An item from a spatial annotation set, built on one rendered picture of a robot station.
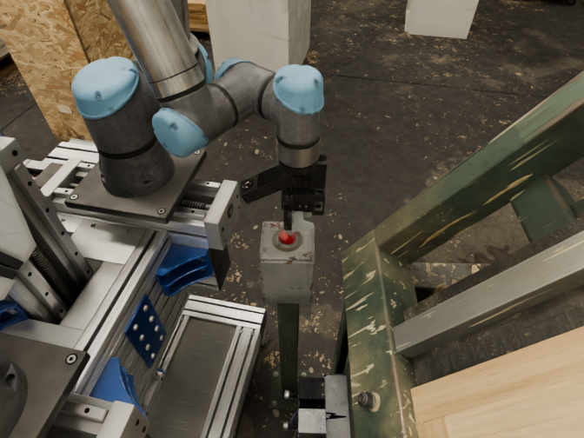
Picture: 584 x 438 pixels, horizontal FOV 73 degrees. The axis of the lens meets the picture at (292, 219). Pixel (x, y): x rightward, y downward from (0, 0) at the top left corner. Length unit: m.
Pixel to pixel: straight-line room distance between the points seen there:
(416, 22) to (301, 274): 3.69
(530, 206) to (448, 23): 3.64
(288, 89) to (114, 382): 0.57
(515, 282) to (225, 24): 2.60
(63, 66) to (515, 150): 2.09
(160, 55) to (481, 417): 0.67
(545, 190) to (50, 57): 2.18
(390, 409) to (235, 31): 2.60
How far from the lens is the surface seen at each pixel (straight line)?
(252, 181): 0.74
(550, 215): 0.79
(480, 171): 0.80
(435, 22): 4.35
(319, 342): 1.76
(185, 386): 1.52
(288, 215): 0.74
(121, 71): 0.78
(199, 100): 0.59
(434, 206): 0.83
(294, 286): 0.90
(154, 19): 0.58
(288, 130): 0.63
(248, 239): 2.08
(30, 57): 2.47
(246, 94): 0.64
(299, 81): 0.60
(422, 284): 1.01
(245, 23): 2.92
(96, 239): 0.94
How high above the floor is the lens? 1.60
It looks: 47 degrees down
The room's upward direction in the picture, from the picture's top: straight up
